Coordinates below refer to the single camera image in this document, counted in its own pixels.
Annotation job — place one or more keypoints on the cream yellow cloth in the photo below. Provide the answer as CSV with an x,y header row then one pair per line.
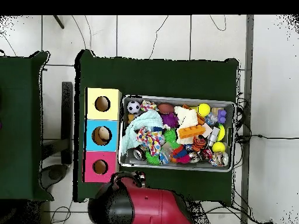
x,y
186,117

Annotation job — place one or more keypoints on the small soccer ball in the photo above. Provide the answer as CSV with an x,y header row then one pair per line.
x,y
133,107

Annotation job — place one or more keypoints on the orange toy brick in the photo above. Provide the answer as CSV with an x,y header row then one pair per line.
x,y
190,131

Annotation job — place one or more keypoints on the wooden box with three holes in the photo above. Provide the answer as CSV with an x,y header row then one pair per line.
x,y
102,115

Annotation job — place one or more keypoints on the yellow tennis ball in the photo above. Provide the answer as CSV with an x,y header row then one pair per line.
x,y
204,110

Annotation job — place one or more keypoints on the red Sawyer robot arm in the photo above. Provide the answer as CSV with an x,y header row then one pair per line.
x,y
149,205

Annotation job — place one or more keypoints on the dark green side tablecloth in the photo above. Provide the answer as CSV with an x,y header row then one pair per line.
x,y
16,116

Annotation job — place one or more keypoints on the colourful patterned cloth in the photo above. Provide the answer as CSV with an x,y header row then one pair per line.
x,y
151,140

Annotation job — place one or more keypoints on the purple spiky toy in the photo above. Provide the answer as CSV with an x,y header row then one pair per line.
x,y
169,120

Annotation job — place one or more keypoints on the brown toy football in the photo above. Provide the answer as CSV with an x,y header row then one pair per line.
x,y
165,108

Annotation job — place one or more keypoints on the black stand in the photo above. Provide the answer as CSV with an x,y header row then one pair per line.
x,y
67,116

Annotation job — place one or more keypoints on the mint green cloth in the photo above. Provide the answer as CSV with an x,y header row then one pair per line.
x,y
144,120

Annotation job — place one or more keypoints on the shallow mesh bin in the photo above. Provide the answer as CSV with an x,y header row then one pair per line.
x,y
135,162

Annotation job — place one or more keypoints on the smooth yellow ball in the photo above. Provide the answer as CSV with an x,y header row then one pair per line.
x,y
218,147

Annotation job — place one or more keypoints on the green spiky caterpillar toy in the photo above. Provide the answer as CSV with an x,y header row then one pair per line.
x,y
170,136

